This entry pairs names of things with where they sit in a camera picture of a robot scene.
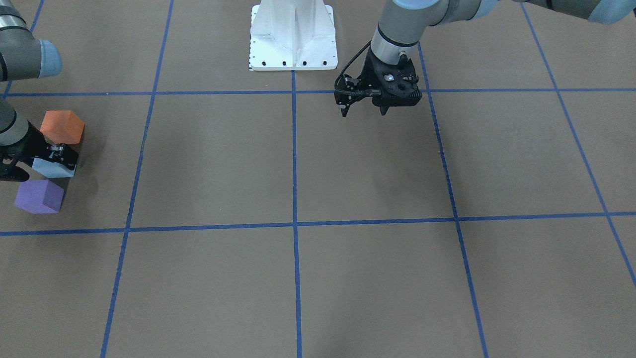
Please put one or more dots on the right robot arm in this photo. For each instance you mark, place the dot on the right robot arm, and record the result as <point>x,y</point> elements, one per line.
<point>25,57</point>

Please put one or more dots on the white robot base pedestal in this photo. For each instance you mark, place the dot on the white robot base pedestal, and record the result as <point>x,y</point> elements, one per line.
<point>292,35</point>

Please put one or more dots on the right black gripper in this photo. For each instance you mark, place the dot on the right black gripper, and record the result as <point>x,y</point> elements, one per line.
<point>31,144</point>

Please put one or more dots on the light blue foam block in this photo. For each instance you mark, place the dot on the light blue foam block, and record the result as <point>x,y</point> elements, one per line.
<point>52,170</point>

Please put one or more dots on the orange foam block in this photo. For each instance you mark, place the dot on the orange foam block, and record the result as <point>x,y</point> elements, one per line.
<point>62,126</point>

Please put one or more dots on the purple foam block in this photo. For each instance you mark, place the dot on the purple foam block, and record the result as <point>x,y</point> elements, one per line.
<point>39,196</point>

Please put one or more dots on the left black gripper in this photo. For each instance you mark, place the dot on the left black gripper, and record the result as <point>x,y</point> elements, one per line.
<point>369,75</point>

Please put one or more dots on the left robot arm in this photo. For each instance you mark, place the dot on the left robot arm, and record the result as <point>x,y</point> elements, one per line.
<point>402,23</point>

